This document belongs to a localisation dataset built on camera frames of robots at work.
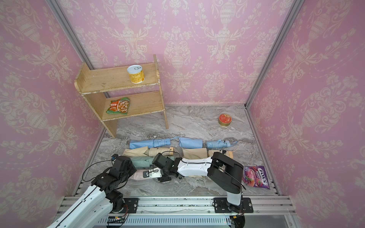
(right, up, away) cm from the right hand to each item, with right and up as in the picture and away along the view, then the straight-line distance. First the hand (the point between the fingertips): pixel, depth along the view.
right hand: (159, 171), depth 83 cm
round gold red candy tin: (+45, +30, +23) cm, 59 cm away
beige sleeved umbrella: (-5, +10, +6) cm, 13 cm away
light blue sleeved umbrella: (0, +15, +12) cm, 19 cm away
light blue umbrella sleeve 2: (+19, +15, +10) cm, 26 cm away
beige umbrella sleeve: (-12, +10, +6) cm, 17 cm away
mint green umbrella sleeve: (-10, +5, +2) cm, 11 cm away
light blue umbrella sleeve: (-14, +15, +9) cm, 23 cm away
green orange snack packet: (-26, +39, +6) cm, 47 cm away
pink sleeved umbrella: (-11, -1, -3) cm, 11 cm away
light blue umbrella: (+38, +14, +11) cm, 42 cm away
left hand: (-14, +2, 0) cm, 14 cm away
